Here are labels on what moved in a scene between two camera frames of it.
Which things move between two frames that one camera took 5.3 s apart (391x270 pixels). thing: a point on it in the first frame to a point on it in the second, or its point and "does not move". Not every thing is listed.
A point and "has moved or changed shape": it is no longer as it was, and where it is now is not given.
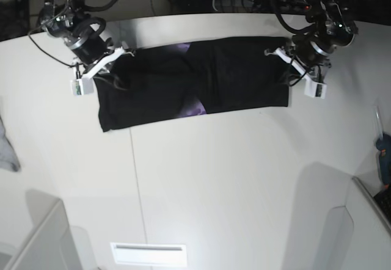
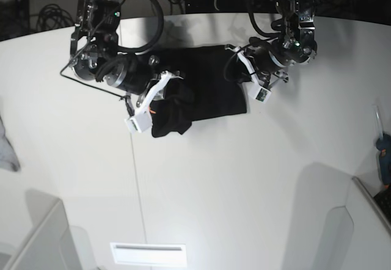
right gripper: (310, 51) to (264, 60)
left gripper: (88, 46) to (134, 74)
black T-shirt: (172, 81) has moved or changed shape
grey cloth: (8, 157) does not move
